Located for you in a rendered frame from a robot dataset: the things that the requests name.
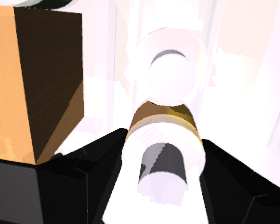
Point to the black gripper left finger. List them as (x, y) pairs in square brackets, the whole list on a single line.
[(70, 189)]

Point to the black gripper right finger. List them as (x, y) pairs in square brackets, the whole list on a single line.
[(233, 193)]

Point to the grey thin bar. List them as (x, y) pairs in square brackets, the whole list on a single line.
[(57, 155)]

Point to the small white jar with yellow lid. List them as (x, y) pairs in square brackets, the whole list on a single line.
[(42, 4)]

